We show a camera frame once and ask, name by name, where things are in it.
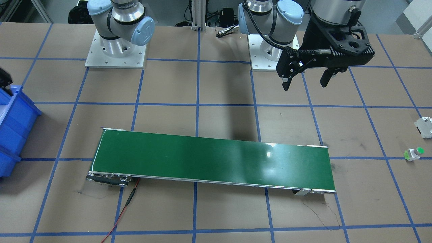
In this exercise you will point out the blue plastic bin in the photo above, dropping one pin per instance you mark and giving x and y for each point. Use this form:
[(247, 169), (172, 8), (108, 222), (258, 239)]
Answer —
[(18, 114)]

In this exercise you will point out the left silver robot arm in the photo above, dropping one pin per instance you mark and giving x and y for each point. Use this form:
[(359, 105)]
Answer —
[(277, 23)]

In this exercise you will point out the green push button switch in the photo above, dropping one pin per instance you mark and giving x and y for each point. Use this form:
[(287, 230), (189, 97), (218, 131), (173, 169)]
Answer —
[(413, 154)]

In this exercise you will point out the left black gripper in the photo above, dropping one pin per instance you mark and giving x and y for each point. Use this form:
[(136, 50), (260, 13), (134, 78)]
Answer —
[(309, 41)]

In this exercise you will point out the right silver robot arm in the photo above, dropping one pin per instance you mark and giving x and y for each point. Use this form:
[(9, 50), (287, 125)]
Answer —
[(63, 59)]

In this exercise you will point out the white red circuit breaker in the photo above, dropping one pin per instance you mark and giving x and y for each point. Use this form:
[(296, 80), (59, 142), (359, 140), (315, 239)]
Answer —
[(424, 126)]

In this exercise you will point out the green conveyor belt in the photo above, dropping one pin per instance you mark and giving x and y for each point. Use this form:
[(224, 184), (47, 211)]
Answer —
[(121, 155)]

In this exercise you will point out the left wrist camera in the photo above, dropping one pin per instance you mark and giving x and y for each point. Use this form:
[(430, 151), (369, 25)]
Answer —
[(350, 44)]

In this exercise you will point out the aluminium frame post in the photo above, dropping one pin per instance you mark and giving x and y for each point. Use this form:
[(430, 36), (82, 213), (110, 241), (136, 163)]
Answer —
[(199, 15)]

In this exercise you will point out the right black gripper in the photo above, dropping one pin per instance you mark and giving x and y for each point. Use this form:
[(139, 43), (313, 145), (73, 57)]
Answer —
[(4, 78)]

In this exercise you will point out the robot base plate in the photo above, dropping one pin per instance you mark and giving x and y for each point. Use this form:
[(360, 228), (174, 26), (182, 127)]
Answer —
[(117, 53), (263, 57)]

